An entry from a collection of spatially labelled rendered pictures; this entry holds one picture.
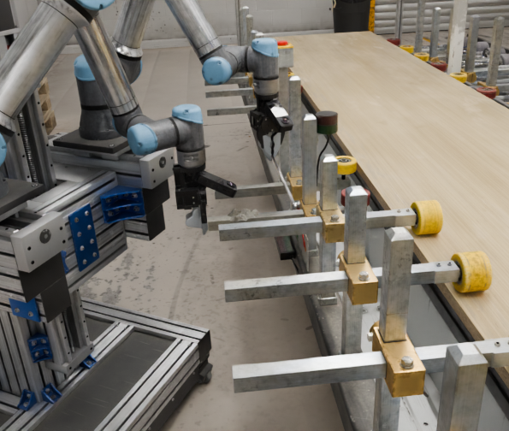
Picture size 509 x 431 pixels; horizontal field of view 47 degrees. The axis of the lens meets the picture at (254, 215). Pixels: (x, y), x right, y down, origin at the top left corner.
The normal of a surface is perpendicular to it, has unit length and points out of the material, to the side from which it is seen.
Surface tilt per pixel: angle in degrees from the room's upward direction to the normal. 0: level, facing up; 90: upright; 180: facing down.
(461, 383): 90
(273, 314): 0
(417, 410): 0
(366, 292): 90
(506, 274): 0
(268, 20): 90
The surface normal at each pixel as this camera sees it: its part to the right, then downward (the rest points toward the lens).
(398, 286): 0.10, 0.43
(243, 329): -0.04, -0.90
